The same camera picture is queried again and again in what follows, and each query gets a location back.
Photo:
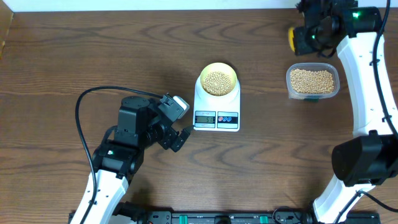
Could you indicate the white digital kitchen scale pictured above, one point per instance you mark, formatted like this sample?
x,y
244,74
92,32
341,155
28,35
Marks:
x,y
217,113

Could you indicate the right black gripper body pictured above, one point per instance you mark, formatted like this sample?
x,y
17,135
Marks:
x,y
310,39

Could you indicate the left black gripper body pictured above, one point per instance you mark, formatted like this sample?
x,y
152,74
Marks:
x,y
153,131

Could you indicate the soybeans in yellow bowl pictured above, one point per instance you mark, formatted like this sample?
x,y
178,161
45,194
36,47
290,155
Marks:
x,y
217,83

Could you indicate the pale yellow bowl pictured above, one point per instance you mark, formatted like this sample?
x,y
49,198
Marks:
x,y
219,67

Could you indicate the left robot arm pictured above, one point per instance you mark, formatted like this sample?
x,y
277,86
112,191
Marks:
x,y
141,123

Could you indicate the clear container of soybeans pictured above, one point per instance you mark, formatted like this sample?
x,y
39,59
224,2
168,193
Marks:
x,y
312,81

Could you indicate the yellow measuring scoop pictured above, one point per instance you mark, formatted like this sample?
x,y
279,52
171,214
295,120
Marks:
x,y
291,38

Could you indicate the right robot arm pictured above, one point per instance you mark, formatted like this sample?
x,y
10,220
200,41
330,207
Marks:
x,y
355,35

